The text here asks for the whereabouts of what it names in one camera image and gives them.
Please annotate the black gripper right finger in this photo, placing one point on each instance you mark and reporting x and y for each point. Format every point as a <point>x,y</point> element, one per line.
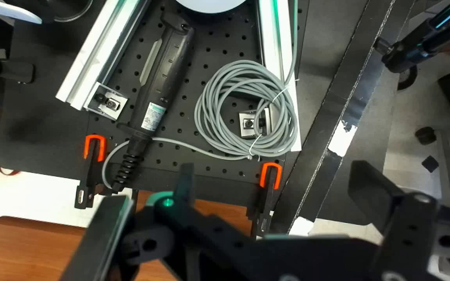
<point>378,197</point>

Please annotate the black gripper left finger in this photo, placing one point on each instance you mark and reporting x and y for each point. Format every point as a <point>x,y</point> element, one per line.
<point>93,255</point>

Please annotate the orange black clamp left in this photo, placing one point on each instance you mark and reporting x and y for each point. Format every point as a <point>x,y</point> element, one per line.
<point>93,153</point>

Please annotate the orange black clamp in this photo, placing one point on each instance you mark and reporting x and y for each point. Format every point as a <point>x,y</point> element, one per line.
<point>262,205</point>
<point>93,153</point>

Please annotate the orange black clamp right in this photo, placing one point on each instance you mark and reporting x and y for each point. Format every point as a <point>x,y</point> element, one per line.
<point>262,205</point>

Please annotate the black perforated breadboard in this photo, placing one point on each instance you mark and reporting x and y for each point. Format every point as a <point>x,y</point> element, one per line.
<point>42,135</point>

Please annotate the left aluminium rail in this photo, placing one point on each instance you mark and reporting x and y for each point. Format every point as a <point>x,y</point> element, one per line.
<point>84,86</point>

